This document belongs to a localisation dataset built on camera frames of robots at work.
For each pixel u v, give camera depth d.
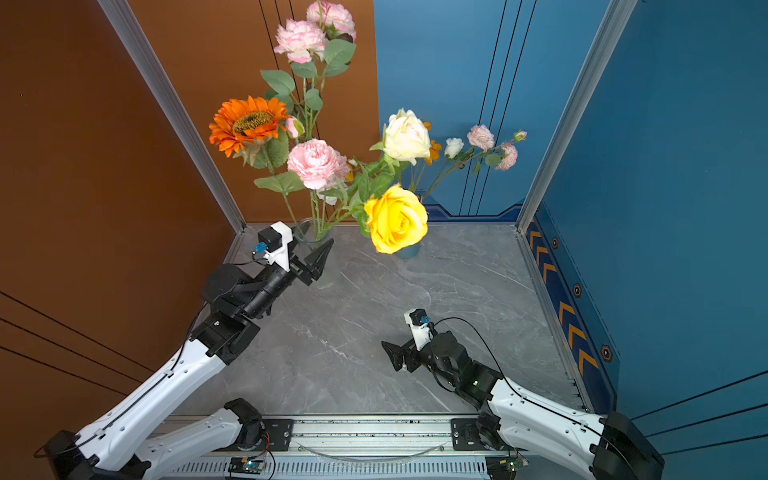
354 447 0.72
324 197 0.70
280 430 0.74
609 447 0.42
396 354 0.67
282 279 0.54
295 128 0.43
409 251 1.06
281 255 0.50
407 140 0.38
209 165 1.01
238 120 0.39
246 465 0.71
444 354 0.58
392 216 0.29
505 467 0.70
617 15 0.70
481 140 0.78
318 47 0.42
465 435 0.72
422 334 0.67
